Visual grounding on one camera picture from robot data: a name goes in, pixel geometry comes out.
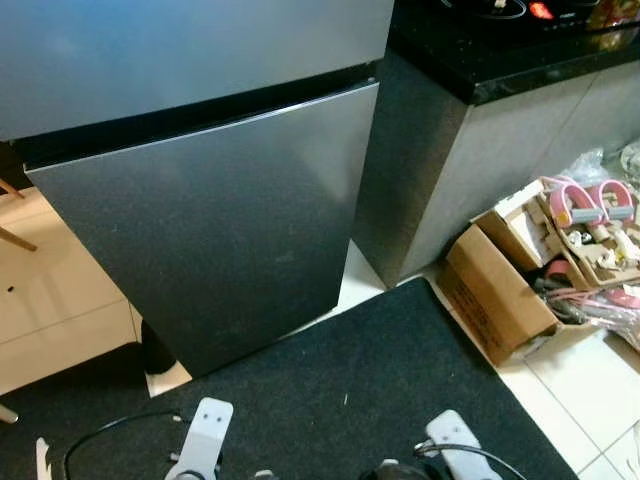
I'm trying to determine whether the grey kitchen cabinet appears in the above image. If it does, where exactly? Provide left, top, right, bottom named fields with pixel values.
left=352, top=45, right=640, bottom=289

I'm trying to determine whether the grey steel fridge lower door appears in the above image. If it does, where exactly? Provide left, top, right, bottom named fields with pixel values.
left=25, top=80, right=382, bottom=378

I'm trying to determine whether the grey crumpled cloth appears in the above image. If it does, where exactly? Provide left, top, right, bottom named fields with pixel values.
left=618, top=140, right=640, bottom=186

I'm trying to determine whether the wooden chair leg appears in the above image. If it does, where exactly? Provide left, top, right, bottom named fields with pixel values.
left=0, top=178, right=39, bottom=253

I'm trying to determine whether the clear bag with pink item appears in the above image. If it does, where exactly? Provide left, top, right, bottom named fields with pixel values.
left=560, top=285, right=640, bottom=346

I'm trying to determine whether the clear plastic bag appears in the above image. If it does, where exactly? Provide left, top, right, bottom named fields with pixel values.
left=560, top=148, right=616, bottom=191

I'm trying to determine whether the grey steel fridge upper door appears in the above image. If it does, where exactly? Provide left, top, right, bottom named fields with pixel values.
left=0, top=0, right=396, bottom=141

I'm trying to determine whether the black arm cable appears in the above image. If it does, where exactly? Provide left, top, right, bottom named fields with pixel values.
left=415, top=440, right=531, bottom=480
left=62, top=410, right=186, bottom=480

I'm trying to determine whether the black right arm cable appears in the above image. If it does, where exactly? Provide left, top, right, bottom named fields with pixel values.
left=415, top=440, right=531, bottom=480

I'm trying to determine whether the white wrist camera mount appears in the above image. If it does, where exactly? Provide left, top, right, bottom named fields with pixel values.
left=165, top=397, right=235, bottom=480
left=425, top=409, right=506, bottom=480

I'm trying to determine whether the black fridge foot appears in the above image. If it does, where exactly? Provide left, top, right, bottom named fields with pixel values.
left=140, top=320, right=179, bottom=376

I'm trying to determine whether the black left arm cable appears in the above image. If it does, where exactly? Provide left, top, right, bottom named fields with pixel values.
left=62, top=410, right=186, bottom=480

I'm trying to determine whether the pink grey exercise handle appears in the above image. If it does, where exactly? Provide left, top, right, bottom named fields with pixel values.
left=590, top=180, right=636, bottom=223
left=548, top=177, right=601, bottom=229

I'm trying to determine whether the grey steel fridge door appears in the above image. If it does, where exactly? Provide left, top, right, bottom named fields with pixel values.
left=25, top=80, right=382, bottom=378
left=0, top=0, right=396, bottom=141

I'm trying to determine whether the black floor mat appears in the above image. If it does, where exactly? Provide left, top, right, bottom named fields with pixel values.
left=0, top=277, right=581, bottom=480

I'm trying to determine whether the brown cardboard insert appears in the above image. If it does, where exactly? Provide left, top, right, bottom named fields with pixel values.
left=540, top=185, right=640, bottom=291

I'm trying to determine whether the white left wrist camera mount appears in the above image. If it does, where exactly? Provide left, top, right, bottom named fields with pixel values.
left=165, top=397, right=235, bottom=480

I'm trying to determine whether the large brown cardboard box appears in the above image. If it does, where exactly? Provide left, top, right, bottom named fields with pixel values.
left=437, top=178, right=640, bottom=366

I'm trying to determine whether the black stone counter top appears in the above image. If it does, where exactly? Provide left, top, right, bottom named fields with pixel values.
left=388, top=0, right=640, bottom=106

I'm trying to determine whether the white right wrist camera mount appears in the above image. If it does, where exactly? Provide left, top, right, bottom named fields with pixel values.
left=425, top=409, right=506, bottom=480

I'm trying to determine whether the black glass hob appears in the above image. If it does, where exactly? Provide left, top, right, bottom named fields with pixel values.
left=432, top=0, right=640, bottom=36

